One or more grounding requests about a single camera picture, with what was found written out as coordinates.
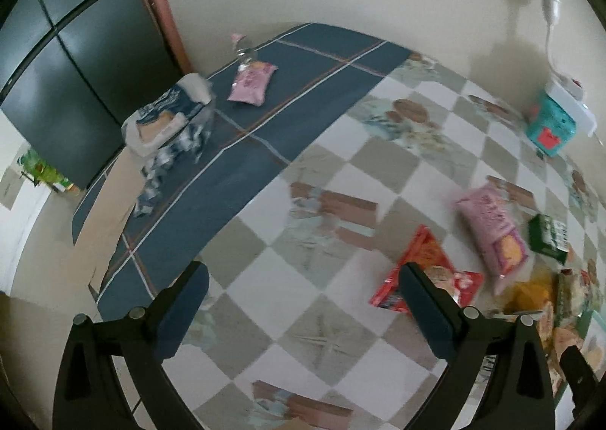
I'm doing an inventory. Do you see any pink rolled mat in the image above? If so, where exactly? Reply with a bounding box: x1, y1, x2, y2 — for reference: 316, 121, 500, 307
135, 0, 192, 76

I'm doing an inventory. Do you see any brown cardboard sheet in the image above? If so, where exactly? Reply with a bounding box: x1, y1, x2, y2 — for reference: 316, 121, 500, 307
73, 146, 147, 303

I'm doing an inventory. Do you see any green leafy object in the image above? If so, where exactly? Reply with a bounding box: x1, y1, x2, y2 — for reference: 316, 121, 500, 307
16, 148, 79, 194

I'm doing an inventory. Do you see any blue white snack bag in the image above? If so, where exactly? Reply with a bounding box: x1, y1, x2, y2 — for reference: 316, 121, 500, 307
120, 73, 219, 218

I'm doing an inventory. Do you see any checkered plastic tablecloth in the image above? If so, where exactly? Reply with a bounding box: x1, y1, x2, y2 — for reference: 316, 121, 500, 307
180, 51, 606, 430

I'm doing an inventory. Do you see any clear plastic bottle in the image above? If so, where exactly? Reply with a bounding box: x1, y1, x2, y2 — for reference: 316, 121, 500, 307
230, 33, 259, 69

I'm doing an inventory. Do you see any dark grey refrigerator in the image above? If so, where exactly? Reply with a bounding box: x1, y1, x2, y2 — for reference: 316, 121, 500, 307
0, 0, 190, 192

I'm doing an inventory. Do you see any green snack packet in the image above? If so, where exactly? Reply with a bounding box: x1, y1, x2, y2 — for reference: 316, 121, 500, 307
528, 213, 573, 265

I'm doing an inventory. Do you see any teal box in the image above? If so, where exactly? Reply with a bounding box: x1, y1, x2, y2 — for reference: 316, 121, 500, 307
523, 89, 581, 157

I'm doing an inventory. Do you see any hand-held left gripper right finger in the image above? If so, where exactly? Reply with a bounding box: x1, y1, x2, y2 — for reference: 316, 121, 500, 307
399, 262, 557, 430

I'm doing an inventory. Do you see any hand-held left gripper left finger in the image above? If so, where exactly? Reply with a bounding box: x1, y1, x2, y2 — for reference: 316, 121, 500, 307
52, 261, 210, 430

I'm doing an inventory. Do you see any large red snack packet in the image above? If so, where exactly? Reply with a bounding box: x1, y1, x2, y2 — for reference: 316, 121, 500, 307
369, 224, 484, 315

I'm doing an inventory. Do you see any pink snack packet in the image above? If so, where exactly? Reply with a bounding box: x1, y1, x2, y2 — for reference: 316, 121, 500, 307
226, 60, 278, 105
455, 184, 530, 296

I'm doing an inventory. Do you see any yellow snack packet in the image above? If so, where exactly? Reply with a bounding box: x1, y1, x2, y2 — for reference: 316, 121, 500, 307
502, 269, 557, 317

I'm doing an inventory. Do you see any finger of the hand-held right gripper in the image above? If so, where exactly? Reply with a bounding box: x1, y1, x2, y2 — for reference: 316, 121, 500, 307
559, 344, 600, 416

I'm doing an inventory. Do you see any white power strip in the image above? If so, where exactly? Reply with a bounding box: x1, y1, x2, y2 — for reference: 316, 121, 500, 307
544, 75, 598, 137

